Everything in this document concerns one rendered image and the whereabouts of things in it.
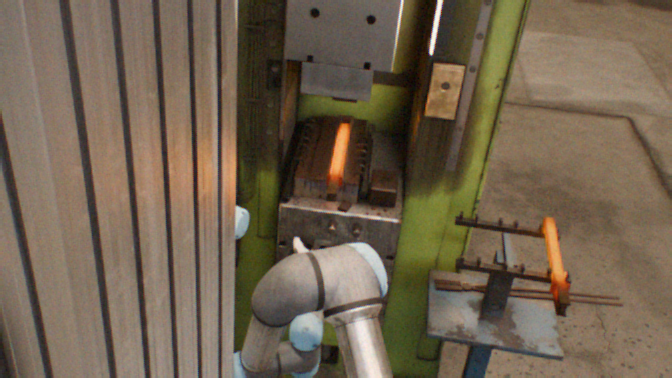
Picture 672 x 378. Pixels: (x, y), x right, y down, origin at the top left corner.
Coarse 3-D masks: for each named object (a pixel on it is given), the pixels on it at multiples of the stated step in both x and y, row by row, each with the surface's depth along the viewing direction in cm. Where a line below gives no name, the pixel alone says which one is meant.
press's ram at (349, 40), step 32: (288, 0) 181; (320, 0) 180; (352, 0) 179; (384, 0) 178; (288, 32) 186; (320, 32) 185; (352, 32) 184; (384, 32) 183; (352, 64) 189; (384, 64) 188
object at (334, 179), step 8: (344, 128) 235; (344, 136) 230; (344, 144) 226; (336, 152) 221; (344, 152) 226; (336, 160) 217; (336, 168) 213; (328, 176) 208; (336, 176) 208; (328, 184) 204; (336, 184) 205; (328, 192) 201; (336, 192) 201; (328, 200) 202
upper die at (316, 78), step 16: (304, 64) 190; (320, 64) 190; (368, 64) 192; (304, 80) 193; (320, 80) 192; (336, 80) 192; (352, 80) 191; (368, 80) 191; (336, 96) 195; (352, 96) 194; (368, 96) 194
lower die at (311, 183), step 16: (320, 128) 239; (336, 128) 236; (352, 128) 238; (320, 144) 228; (352, 144) 229; (304, 160) 221; (320, 160) 219; (352, 160) 221; (304, 176) 213; (320, 176) 212; (352, 176) 213; (304, 192) 214; (320, 192) 213; (352, 192) 212
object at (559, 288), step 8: (544, 216) 212; (544, 224) 210; (552, 224) 208; (544, 232) 207; (552, 232) 205; (552, 240) 202; (552, 248) 198; (552, 256) 195; (560, 256) 195; (552, 264) 192; (560, 264) 193; (560, 272) 190; (552, 280) 189; (560, 280) 187; (552, 288) 185; (560, 288) 182; (568, 288) 185; (560, 296) 180; (568, 296) 180; (560, 304) 179; (568, 304) 178; (560, 312) 179
